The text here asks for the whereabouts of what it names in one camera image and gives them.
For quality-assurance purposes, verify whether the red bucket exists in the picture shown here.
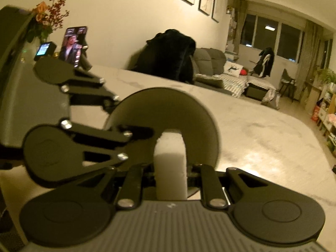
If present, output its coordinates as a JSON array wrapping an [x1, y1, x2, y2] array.
[[311, 105, 321, 122]]

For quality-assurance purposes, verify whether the green potted plant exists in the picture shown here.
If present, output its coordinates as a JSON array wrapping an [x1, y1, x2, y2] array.
[[316, 68, 336, 84]]

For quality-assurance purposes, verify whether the black fluffy coat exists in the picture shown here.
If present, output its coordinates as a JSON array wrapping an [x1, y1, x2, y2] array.
[[136, 29, 196, 83]]

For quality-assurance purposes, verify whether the patterned curtain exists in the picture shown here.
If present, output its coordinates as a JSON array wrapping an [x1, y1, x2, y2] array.
[[298, 21, 319, 103], [232, 0, 247, 55]]

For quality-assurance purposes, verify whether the orange red flower bouquet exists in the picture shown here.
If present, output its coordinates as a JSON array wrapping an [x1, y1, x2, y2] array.
[[26, 0, 70, 42]]

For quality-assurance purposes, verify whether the framed pale picture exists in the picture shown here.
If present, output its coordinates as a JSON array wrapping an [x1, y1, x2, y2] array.
[[211, 0, 220, 23]]

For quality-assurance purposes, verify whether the grey sofa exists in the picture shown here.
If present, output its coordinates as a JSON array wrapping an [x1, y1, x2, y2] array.
[[193, 48, 276, 103]]

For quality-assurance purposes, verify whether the dark wooden chair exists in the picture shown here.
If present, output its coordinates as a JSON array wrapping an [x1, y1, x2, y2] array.
[[280, 68, 297, 102]]

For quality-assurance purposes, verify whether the large window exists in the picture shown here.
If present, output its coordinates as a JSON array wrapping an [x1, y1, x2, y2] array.
[[240, 12, 306, 63]]

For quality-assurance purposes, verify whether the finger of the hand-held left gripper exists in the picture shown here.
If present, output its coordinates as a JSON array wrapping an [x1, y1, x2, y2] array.
[[60, 69, 122, 115], [60, 119, 155, 169]]

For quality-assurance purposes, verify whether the yellow white ceramic bowl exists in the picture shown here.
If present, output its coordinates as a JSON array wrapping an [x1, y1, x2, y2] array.
[[104, 87, 221, 174]]

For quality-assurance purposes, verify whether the black white jacket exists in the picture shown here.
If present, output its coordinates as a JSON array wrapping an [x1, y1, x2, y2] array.
[[253, 48, 275, 78]]

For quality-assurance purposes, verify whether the white low cabinet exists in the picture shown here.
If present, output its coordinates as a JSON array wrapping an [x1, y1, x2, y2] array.
[[316, 92, 336, 158]]

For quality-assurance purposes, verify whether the smartphone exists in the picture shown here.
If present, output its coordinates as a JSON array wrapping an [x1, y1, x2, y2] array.
[[59, 26, 88, 68]]

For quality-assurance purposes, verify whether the wooden shelf unit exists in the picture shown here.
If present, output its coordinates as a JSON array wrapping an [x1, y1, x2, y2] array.
[[304, 81, 327, 114]]

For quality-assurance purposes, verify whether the grey cushion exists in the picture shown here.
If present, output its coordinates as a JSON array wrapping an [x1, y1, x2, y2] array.
[[196, 74, 224, 88]]

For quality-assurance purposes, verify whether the white sponge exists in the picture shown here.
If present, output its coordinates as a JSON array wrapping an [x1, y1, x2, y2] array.
[[154, 133, 188, 200]]

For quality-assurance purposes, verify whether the white storage shelf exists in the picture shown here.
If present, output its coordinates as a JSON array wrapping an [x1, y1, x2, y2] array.
[[225, 5, 240, 61]]

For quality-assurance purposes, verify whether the striped blanket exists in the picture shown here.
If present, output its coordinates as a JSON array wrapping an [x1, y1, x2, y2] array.
[[213, 72, 279, 103]]

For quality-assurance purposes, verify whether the black phone stand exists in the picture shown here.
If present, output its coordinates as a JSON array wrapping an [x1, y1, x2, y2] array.
[[79, 46, 92, 71]]

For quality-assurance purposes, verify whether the small camera with lit screen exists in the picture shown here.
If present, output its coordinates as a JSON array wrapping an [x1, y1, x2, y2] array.
[[34, 42, 57, 61]]

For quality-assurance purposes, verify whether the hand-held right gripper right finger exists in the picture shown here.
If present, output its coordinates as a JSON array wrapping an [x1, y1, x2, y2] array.
[[186, 163, 265, 209]]

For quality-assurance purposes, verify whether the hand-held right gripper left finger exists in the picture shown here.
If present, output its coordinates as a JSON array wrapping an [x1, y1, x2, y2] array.
[[78, 164, 156, 210]]

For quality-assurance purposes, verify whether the white deer print pillow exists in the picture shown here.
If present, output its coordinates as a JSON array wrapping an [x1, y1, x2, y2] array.
[[224, 61, 243, 78]]

